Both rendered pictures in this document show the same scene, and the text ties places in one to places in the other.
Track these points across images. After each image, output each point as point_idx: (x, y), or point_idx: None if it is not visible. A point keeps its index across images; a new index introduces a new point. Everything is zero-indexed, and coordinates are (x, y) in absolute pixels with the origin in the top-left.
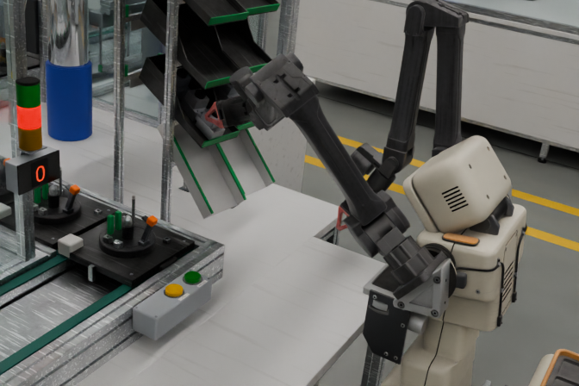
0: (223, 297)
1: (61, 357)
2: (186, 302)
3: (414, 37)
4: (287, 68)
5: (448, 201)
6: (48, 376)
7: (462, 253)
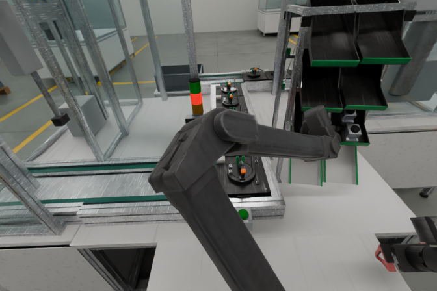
0: (268, 232)
1: (151, 211)
2: None
3: None
4: (192, 130)
5: None
6: (144, 215)
7: None
